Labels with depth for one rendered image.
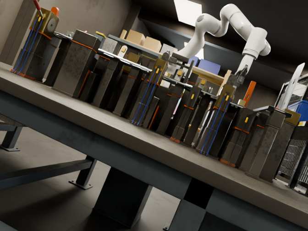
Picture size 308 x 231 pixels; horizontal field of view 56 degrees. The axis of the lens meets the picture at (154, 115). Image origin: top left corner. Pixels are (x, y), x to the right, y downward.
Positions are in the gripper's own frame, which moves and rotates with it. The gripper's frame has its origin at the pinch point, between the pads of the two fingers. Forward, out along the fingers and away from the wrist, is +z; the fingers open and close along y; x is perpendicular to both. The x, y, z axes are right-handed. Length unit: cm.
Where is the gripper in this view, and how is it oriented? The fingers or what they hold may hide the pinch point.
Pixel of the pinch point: (238, 83)
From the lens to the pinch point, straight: 167.8
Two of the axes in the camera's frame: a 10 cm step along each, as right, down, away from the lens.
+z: -3.8, 9.2, -0.1
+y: -1.0, -0.5, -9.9
